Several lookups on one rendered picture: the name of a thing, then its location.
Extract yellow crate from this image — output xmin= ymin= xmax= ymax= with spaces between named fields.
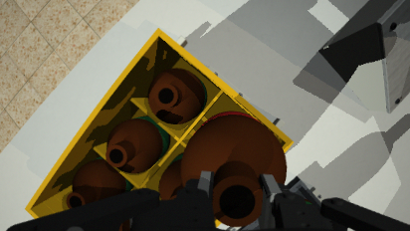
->
xmin=25 ymin=29 xmax=294 ymax=219

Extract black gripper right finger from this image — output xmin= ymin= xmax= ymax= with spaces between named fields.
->
xmin=258 ymin=174 xmax=410 ymax=231

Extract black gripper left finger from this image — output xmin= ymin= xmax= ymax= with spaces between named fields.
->
xmin=6 ymin=171 xmax=219 ymax=231

